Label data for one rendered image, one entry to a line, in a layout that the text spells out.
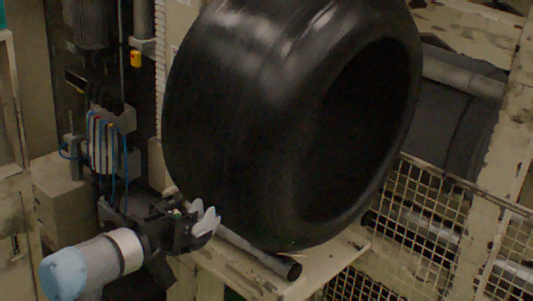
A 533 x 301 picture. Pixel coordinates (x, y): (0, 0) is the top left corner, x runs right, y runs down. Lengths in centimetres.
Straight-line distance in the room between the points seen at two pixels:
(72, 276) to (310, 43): 53
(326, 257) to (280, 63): 64
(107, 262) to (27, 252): 82
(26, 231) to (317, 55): 101
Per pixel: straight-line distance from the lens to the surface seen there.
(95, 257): 95
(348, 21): 106
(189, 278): 172
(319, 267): 146
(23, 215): 169
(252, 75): 100
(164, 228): 103
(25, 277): 181
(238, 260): 136
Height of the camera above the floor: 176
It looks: 30 degrees down
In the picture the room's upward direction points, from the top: 5 degrees clockwise
